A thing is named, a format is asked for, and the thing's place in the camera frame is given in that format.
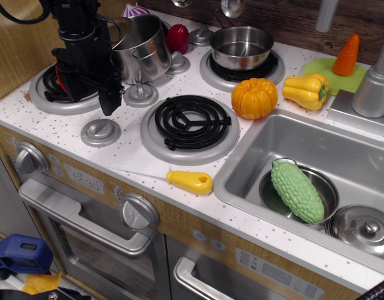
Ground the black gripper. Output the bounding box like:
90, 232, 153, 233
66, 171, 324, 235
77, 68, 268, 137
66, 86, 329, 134
52, 21, 123, 116

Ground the grey stove knob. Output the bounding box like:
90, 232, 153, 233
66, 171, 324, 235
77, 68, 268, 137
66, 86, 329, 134
81, 119, 121, 148
166, 51, 190, 75
189, 24, 213, 47
123, 82, 159, 108

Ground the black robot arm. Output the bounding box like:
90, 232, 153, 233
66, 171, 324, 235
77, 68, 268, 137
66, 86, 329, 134
51, 1, 123, 116

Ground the grey left oven knob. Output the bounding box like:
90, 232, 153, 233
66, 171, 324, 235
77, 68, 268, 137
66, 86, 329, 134
14, 142, 50, 175

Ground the grey oven knob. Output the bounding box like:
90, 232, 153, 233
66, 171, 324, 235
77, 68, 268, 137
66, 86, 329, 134
120, 192, 159, 231
14, 142, 50, 175

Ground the grey back stove knob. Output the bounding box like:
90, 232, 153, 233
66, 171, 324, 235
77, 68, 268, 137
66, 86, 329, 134
189, 24, 213, 47

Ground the grey right oven knob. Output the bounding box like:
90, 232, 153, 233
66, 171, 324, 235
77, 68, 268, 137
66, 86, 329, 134
120, 192, 159, 231

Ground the black left burner coil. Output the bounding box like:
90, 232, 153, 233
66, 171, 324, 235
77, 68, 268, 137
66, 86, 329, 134
41, 62, 101, 103

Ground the black burner coil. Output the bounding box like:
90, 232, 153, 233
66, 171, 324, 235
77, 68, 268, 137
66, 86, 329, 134
208, 52, 278, 82
41, 62, 101, 103
154, 95, 232, 151

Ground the tall steel pot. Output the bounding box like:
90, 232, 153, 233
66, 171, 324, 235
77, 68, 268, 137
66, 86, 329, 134
111, 14, 171, 84

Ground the purple white toy onion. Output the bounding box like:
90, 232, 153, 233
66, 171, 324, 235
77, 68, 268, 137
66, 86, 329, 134
121, 4, 150, 18

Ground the black front burner coil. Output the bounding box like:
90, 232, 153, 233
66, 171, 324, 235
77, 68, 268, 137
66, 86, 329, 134
154, 95, 232, 151

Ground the red toy vegetable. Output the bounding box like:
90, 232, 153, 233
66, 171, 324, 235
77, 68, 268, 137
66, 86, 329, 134
165, 24, 189, 54

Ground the hanging steel spoon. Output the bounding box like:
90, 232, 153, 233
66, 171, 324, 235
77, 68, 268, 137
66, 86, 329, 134
172, 0, 193, 8

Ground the black back burner coil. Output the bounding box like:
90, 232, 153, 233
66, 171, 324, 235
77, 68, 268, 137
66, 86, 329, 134
208, 52, 278, 82

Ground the steel saucepan on burner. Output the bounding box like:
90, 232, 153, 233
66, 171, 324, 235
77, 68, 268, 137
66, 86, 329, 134
210, 24, 274, 71

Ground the orange toy pumpkin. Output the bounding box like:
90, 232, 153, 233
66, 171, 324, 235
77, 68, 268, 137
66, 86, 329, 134
231, 78, 278, 119

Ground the hanging steel ladle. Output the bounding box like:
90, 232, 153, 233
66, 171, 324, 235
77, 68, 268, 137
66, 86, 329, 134
221, 0, 246, 18

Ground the blue clamp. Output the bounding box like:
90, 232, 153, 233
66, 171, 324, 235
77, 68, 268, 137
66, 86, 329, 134
0, 234, 54, 274

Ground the yellow cloth piece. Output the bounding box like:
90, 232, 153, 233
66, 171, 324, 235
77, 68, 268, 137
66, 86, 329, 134
22, 272, 61, 295

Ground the yellow toy bell pepper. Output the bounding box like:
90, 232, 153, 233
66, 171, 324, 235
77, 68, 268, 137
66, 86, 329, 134
282, 73, 329, 111

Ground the green toy bitter gourd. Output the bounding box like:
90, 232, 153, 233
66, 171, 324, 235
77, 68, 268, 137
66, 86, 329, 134
271, 160, 325, 224

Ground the green round plate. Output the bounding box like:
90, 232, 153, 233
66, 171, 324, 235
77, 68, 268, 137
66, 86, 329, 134
301, 58, 366, 96

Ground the steel pot in sink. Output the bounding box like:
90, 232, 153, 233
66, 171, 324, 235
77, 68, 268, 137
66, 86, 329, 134
259, 157, 340, 230

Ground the orange toy carrot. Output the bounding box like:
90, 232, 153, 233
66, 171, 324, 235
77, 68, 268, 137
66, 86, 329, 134
332, 34, 360, 76

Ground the silver sink basin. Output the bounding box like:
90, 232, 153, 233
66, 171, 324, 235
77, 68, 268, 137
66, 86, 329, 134
214, 109, 384, 274

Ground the silver faucet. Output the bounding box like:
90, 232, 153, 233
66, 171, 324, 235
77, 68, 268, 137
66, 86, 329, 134
315, 0, 384, 140

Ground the steel lid in sink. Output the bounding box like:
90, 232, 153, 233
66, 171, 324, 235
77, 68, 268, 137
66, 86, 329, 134
326, 205, 384, 259

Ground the black cable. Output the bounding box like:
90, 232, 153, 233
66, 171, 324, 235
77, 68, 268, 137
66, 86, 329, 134
0, 0, 52, 25

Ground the grey oven door handle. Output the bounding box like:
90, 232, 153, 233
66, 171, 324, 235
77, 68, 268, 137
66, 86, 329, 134
19, 179, 151, 259

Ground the yellow handled toy knife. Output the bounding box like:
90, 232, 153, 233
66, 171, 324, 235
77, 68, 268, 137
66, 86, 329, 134
111, 162, 213, 194

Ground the grey dishwasher door handle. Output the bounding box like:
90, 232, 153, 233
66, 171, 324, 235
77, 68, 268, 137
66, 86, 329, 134
173, 257, 232, 300

